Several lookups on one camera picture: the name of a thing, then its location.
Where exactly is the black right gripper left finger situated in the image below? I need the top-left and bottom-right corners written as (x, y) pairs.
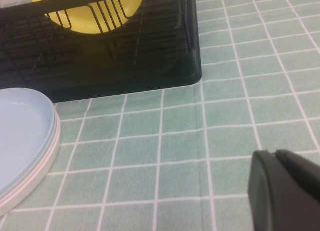
top-left (247, 150), bottom-right (320, 231)

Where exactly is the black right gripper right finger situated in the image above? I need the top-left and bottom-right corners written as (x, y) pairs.
top-left (274, 149), bottom-right (320, 184)

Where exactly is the light blue plate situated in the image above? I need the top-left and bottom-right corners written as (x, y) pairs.
top-left (0, 87), bottom-right (56, 196)

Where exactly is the pink plate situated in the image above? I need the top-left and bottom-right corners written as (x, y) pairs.
top-left (0, 115), bottom-right (60, 207)

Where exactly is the yellow plate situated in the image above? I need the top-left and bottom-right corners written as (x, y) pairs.
top-left (26, 0), bottom-right (146, 36)

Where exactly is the green checkered tablecloth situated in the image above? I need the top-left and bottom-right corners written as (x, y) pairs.
top-left (0, 0), bottom-right (320, 231)

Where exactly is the black wire dish rack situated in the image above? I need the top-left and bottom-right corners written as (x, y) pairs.
top-left (0, 0), bottom-right (198, 85)

